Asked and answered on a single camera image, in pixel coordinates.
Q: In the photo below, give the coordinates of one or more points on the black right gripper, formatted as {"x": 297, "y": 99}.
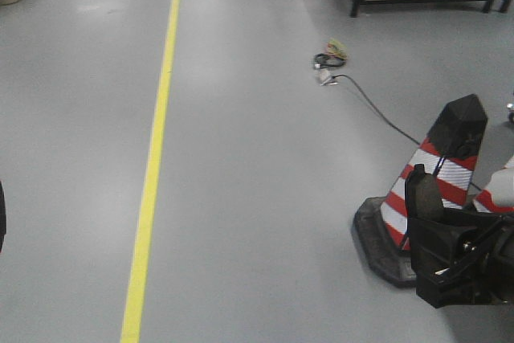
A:
{"x": 448, "y": 239}

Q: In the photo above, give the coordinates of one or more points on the dark brake pad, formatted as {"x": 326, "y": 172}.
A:
{"x": 422, "y": 195}

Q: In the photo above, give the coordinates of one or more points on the red white traffic cone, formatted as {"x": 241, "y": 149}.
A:
{"x": 437, "y": 177}

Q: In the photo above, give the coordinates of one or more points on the yellow floor tape line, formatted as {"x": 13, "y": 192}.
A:
{"x": 137, "y": 282}

